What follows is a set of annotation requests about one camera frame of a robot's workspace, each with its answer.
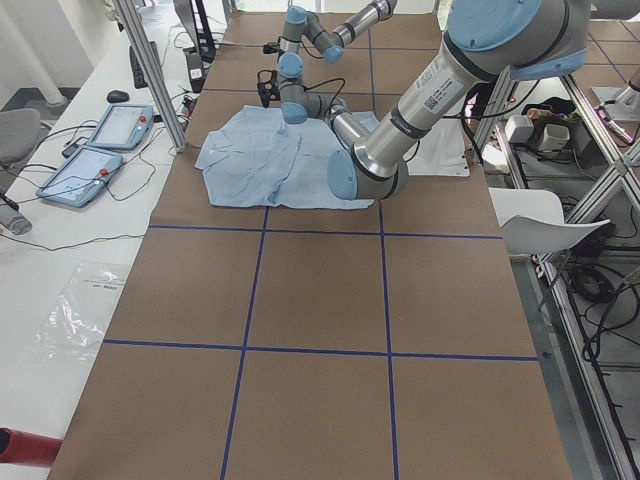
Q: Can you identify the white plastic chair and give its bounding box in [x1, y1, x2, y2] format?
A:
[489, 187, 610, 255]

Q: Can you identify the clear plastic bag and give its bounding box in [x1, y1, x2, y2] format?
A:
[28, 262, 131, 364]

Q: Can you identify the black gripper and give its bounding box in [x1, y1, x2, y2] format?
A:
[256, 69, 279, 108]

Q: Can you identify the lower blue teach pendant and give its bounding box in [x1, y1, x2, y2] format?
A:
[36, 146, 124, 208]

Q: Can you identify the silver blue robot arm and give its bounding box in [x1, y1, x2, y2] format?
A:
[258, 0, 591, 200]
[263, 0, 397, 64]

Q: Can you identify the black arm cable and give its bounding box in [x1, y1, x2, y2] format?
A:
[299, 77, 349, 119]

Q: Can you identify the red cylinder object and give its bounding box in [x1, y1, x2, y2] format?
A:
[1, 427, 62, 468]

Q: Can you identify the blue teach pendant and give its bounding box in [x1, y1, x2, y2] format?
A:
[36, 146, 124, 208]
[86, 103, 154, 151]

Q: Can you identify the aluminium frame post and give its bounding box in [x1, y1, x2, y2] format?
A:
[113, 0, 187, 153]

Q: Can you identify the upper blue teach pendant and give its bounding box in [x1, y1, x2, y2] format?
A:
[86, 103, 154, 151]

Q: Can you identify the light blue button-up shirt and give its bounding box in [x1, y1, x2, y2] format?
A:
[195, 105, 373, 210]

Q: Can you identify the black computer mouse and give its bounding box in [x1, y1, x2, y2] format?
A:
[106, 90, 130, 104]

